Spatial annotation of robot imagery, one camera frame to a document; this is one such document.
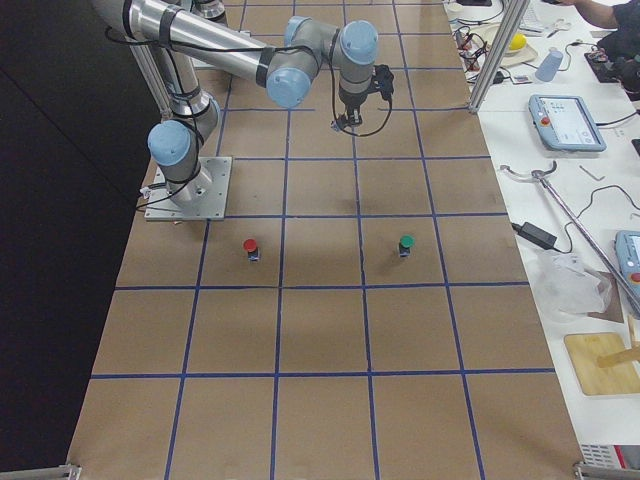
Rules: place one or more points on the blue teach pendant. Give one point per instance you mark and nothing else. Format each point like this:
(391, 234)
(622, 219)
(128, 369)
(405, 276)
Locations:
(627, 252)
(564, 123)

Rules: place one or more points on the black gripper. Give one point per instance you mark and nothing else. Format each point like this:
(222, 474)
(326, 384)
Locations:
(351, 105)

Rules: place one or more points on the aluminium frame post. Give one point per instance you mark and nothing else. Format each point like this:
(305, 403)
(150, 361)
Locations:
(513, 14)

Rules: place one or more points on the yellow lemon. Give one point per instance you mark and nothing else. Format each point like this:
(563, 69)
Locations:
(518, 43)

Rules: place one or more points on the wooden cutting board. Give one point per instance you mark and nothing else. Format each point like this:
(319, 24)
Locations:
(603, 365)

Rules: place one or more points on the black power adapter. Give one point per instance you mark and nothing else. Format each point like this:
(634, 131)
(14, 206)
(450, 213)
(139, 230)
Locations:
(535, 235)

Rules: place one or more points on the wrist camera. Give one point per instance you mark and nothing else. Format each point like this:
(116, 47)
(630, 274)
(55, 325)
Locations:
(384, 82)

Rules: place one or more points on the clear plastic bag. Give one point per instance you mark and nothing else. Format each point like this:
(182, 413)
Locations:
(563, 283)

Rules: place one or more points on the green push button switch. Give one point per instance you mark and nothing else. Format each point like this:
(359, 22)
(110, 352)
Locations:
(405, 244)

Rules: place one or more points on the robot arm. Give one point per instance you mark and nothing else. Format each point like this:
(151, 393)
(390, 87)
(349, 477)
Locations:
(166, 38)

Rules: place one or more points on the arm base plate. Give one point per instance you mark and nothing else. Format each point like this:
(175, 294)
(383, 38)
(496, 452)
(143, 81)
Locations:
(204, 198)

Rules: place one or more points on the beige tray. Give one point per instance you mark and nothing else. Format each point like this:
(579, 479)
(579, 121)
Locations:
(486, 35)

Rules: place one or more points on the white paper cup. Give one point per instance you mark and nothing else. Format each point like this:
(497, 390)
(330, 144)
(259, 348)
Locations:
(453, 9)

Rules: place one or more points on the red push button switch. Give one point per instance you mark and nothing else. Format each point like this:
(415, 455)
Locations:
(252, 249)

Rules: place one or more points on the clear plastic cup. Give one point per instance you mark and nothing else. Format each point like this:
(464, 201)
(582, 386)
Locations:
(549, 66)

